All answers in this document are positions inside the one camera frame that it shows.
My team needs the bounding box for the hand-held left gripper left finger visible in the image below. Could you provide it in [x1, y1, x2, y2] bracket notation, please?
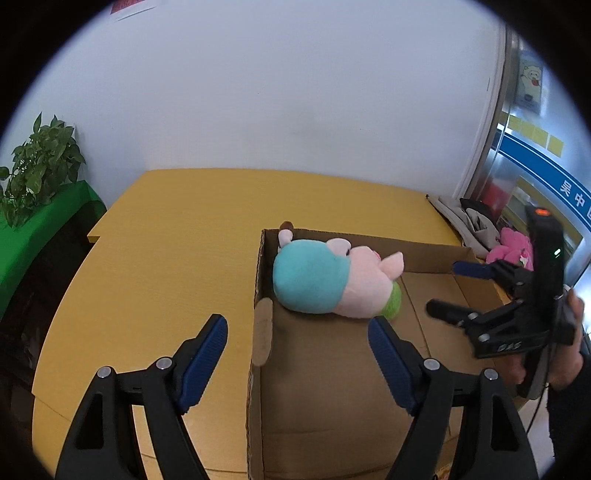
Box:
[55, 314, 229, 480]

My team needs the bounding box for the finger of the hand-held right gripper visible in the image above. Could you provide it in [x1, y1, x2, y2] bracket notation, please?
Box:
[426, 298, 533, 341]
[452, 260, 533, 297]

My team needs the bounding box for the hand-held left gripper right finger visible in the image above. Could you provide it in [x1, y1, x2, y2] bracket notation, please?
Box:
[367, 316, 541, 480]

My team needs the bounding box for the brown cardboard box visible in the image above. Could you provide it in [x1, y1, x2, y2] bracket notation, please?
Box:
[247, 227, 527, 480]

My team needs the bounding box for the pink and teal plush toy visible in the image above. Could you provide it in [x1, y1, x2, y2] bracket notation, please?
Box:
[272, 220, 406, 321]

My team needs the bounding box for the person's right forearm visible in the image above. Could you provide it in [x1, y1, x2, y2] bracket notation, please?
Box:
[547, 383, 589, 464]

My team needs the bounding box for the person's right hand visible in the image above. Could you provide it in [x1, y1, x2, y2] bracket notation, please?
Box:
[546, 290, 585, 391]

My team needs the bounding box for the pink plush bear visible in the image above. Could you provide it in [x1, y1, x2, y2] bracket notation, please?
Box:
[485, 227, 535, 271]

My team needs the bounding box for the blue window banner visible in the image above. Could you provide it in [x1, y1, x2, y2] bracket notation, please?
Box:
[499, 131, 591, 232]

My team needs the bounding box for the yellow sticky note strip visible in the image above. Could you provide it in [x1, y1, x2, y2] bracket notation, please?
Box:
[508, 115, 565, 155]

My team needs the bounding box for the cartoon sheep poster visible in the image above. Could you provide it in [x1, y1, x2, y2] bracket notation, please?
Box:
[513, 55, 544, 115]

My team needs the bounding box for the green tablecloth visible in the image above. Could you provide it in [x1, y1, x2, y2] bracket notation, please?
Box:
[0, 180, 108, 319]

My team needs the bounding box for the green potted plant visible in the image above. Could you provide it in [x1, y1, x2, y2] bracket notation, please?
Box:
[0, 112, 87, 228]

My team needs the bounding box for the grey window frame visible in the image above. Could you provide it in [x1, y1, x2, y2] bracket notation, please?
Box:
[455, 28, 511, 200]

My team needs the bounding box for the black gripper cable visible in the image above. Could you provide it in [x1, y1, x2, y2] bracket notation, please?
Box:
[525, 388, 551, 435]

